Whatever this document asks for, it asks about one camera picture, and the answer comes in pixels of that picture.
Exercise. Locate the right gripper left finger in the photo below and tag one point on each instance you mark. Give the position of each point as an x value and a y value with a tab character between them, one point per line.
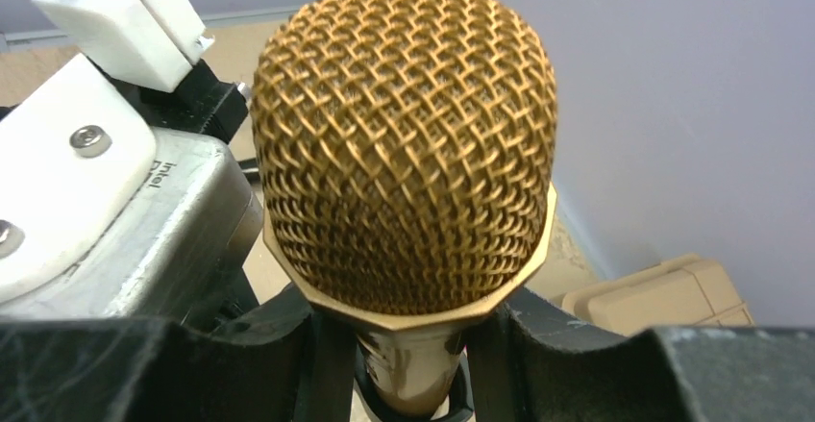
283	361

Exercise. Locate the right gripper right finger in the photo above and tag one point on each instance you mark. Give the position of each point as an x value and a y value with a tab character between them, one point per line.
531	361

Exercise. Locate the gold microphone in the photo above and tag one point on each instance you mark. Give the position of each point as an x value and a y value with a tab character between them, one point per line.
406	151

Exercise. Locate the black round-base mic stand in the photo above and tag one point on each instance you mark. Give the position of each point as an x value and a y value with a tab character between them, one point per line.
460	402

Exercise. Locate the tan plastic case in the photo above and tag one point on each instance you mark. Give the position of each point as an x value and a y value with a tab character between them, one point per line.
688	290

